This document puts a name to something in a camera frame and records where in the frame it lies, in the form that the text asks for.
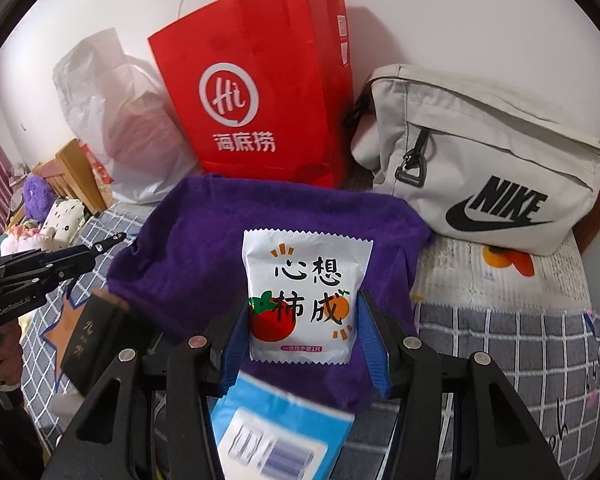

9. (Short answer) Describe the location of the purple plush toy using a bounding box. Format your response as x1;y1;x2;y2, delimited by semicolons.
22;176;56;223

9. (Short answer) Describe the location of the white persimmon print packet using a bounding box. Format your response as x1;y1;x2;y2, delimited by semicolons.
241;227;376;367

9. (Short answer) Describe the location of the dark green box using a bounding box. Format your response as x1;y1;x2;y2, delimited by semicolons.
60;292;157;400

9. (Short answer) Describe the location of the grey checked bedsheet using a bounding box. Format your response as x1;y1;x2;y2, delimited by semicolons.
20;200;600;480

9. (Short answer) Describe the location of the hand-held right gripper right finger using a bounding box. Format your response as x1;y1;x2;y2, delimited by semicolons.
357;289;566;480

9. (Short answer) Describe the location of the white flowered plush pillow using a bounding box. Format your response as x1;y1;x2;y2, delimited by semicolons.
40;197;89;251

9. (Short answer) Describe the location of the beige sling bag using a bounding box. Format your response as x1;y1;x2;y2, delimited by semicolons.
345;62;600;258

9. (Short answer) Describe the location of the person's left forearm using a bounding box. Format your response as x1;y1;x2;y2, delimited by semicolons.
0;392;46;480

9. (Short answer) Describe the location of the red paper bag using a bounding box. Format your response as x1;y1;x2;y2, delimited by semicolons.
147;0;356;191

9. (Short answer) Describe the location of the pink white plush toy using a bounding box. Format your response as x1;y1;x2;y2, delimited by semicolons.
0;220;47;257

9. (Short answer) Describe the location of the purple cloth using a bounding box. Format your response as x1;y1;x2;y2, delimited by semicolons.
105;172;436;411

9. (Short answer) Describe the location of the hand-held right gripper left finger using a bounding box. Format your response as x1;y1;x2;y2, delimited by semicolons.
40;302;252;480

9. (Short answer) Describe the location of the wooden headboard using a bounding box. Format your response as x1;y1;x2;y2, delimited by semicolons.
5;139;116;231

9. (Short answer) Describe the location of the person's left hand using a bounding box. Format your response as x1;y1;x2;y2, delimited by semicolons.
0;320;25;392

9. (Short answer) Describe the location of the blue labelled packet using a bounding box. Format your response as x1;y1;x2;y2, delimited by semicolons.
210;372;356;480

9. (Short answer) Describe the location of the white plastic bag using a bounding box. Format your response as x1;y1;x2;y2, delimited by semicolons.
52;27;203;206

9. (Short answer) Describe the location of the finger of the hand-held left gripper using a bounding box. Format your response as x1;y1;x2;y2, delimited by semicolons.
0;266;82;295
0;245;96;273

